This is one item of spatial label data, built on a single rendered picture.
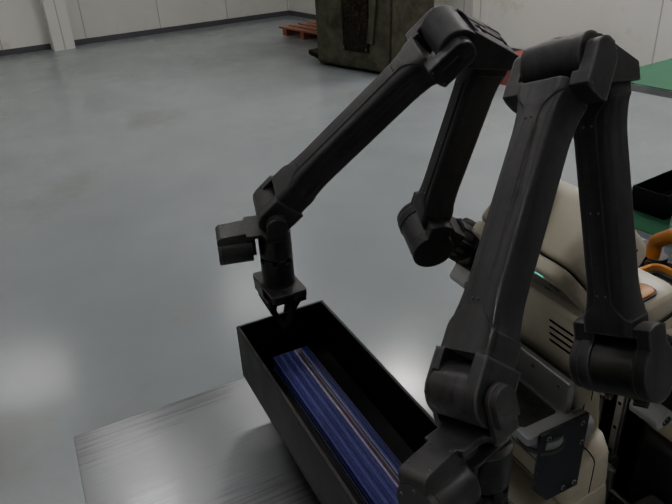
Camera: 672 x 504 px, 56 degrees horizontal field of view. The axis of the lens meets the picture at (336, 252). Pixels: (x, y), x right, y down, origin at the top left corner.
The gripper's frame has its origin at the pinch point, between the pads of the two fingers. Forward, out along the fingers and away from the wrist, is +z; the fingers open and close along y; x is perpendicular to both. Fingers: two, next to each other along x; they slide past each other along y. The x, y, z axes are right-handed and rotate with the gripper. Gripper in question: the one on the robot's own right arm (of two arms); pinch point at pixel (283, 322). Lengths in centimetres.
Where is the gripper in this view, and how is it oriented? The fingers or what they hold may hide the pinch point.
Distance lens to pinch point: 119.2
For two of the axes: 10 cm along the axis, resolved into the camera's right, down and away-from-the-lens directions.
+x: 8.9, -2.5, 3.8
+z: 0.4, 8.8, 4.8
